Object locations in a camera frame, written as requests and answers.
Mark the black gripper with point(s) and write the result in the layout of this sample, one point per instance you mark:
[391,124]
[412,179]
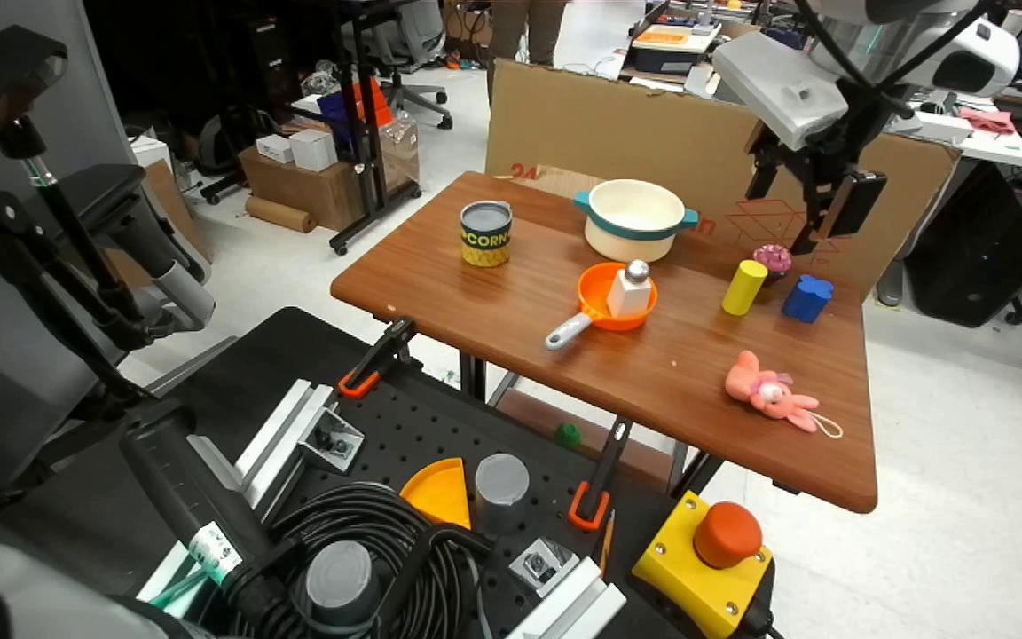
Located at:
[818,145]

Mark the yellow cylinder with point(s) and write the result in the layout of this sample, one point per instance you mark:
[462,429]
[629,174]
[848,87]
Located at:
[741,289]

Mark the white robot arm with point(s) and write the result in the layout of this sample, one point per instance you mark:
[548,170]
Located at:
[783,84]

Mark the cream pot teal trim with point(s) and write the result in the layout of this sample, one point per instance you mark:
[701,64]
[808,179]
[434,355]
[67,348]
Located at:
[631,219]

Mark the gray cylinder block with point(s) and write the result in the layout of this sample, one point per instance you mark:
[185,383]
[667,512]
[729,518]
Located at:
[501,479]

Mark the pink cupcake toy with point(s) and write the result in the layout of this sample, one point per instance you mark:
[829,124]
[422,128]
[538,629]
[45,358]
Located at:
[770,258]

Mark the blue toy block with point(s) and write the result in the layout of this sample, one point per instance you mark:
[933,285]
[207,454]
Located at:
[808,300]

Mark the white salt shaker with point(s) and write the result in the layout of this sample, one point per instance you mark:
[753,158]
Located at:
[629,289]

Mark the brown cardboard sheet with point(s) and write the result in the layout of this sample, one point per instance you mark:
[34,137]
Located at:
[617,124]

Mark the pink plush toy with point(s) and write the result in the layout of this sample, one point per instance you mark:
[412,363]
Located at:
[770,392]

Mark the black office chair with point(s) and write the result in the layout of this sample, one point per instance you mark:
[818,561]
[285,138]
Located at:
[983,250]

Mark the orange toy frying pan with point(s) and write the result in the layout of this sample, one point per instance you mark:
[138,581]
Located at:
[602,317]

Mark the corn tin can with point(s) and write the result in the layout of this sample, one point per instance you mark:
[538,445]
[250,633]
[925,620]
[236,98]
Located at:
[485,233]

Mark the small green knob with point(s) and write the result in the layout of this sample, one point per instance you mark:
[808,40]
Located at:
[569,433]

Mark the gray metal table leg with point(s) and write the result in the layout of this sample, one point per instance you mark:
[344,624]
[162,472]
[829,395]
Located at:
[472,377]

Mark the yellow emergency stop box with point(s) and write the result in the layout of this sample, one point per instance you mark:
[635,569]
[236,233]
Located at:
[708,561]

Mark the black perforated board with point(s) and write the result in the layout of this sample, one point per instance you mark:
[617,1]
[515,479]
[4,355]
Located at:
[416,428]

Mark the orange triangular plastic piece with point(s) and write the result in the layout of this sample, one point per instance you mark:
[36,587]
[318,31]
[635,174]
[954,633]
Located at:
[440,493]

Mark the brown cardboard box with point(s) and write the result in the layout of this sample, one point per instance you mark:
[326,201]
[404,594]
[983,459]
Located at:
[310,190]

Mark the gray round cap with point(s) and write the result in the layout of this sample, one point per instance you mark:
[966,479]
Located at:
[338,577]

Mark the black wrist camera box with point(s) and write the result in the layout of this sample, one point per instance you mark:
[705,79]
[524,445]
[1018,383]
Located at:
[860,201]

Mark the aluminium extrusion rail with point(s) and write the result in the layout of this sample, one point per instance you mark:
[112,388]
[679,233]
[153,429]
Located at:
[569,598]
[285,428]

